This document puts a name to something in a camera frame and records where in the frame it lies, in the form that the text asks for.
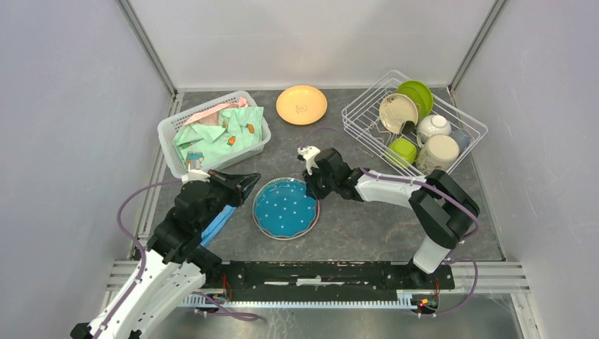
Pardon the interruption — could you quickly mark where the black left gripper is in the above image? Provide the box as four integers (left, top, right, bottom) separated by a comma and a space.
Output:
196, 169, 261, 231

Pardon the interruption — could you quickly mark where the blue dotted plate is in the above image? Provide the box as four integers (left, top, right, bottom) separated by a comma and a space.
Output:
254, 181, 319, 239

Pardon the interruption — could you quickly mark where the teal rimmed red plate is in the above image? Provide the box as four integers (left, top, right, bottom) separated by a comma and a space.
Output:
251, 177, 322, 242

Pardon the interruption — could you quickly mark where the orange plate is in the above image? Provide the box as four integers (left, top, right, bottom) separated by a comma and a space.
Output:
275, 85, 328, 126

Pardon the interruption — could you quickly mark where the cream floral plate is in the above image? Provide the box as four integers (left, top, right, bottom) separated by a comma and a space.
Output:
379, 93, 419, 134

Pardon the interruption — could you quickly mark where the green interior mug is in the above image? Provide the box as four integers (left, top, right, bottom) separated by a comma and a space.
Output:
416, 134, 460, 175

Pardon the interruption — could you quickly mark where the white round bowl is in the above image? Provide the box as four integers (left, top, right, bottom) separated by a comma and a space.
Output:
416, 114, 452, 147

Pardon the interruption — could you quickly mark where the lime green plate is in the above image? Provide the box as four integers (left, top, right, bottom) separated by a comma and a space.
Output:
397, 80, 434, 121

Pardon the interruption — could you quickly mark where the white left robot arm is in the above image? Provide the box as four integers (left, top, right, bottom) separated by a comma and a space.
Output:
70, 169, 261, 338

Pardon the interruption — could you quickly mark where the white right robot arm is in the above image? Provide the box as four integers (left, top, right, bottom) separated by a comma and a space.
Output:
297, 146, 480, 288

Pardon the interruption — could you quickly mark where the blue printed cloth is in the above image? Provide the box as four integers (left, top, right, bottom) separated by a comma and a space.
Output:
200, 206, 237, 247

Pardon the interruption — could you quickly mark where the green printed cloth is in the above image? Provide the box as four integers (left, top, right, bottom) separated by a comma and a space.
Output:
173, 106, 263, 165

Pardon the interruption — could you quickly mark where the pink cloth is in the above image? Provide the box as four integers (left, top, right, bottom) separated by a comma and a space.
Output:
183, 97, 249, 128

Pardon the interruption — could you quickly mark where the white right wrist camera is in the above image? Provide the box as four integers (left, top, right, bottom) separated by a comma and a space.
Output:
297, 146, 321, 175

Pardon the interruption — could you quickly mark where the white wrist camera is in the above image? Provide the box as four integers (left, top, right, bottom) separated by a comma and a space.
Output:
297, 146, 321, 175
182, 152, 210, 184

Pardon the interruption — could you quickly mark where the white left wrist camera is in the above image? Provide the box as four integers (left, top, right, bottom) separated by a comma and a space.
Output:
182, 152, 210, 184

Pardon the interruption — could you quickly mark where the white wire dish rack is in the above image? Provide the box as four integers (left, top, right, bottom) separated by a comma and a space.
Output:
342, 70, 488, 176

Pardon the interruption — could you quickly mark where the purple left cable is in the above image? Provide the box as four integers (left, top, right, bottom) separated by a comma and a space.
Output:
91, 178, 184, 339

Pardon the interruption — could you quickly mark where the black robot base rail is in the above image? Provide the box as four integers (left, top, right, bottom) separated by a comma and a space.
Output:
195, 261, 456, 303

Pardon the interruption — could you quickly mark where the aluminium corner post left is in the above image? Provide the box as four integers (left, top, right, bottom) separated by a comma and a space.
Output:
116, 0, 178, 97

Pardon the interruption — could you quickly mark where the aluminium corner post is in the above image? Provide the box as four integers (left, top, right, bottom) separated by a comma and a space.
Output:
116, 0, 178, 97
447, 0, 508, 95

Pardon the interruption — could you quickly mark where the aluminium corner post right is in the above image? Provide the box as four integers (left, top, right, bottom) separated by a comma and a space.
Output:
447, 0, 508, 95

